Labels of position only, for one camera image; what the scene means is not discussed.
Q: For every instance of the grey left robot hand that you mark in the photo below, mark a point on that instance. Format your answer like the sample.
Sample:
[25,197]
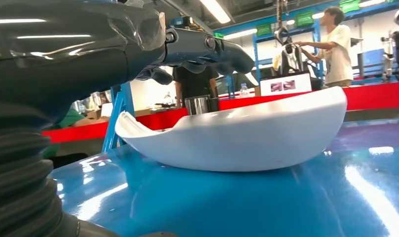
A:
[72,49]

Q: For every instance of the ceiling strip light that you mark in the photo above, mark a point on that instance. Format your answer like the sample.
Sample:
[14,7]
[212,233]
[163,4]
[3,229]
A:
[215,11]

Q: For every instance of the clear plastic bottle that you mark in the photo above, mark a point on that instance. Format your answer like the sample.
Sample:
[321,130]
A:
[244,91]

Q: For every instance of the white printed sign board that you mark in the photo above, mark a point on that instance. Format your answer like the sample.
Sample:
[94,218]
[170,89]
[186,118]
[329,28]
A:
[286,85]

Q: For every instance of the red barrier belt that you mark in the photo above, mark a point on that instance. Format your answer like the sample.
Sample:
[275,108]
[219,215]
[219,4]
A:
[375,95]

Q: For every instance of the chrome barrier post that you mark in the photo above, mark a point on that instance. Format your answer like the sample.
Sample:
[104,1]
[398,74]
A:
[197,104]

